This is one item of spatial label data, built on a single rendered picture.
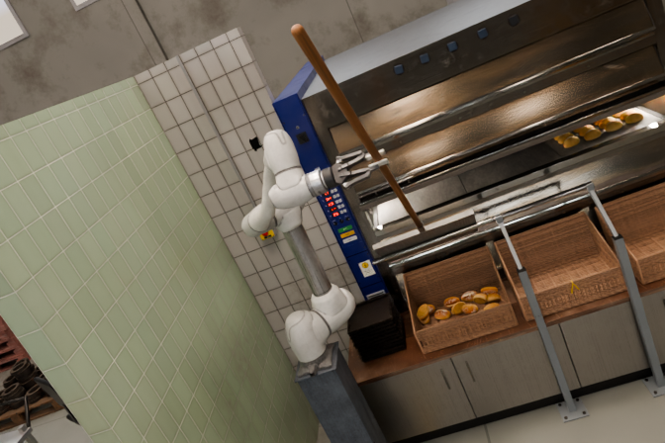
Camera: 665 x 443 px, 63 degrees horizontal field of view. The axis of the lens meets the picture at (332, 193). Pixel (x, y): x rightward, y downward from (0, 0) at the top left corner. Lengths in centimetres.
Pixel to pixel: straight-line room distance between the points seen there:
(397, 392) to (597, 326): 114
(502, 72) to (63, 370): 251
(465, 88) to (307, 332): 158
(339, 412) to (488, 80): 192
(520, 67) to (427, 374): 177
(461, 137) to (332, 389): 155
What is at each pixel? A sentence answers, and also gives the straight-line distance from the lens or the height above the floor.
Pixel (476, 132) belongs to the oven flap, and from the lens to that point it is 325.
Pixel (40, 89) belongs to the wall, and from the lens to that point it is 794.
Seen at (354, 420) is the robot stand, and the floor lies 67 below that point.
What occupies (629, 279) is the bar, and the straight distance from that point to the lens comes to 313.
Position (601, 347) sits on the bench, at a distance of 338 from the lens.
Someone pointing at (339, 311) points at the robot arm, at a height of 118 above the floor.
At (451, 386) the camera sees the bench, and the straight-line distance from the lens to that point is 333.
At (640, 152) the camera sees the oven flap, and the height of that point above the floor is 106.
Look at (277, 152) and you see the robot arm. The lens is 197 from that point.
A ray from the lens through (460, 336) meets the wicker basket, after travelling 320.
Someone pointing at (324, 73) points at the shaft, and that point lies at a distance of 140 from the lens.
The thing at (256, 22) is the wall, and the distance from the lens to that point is 681.
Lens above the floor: 249
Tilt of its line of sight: 17 degrees down
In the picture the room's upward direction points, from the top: 25 degrees counter-clockwise
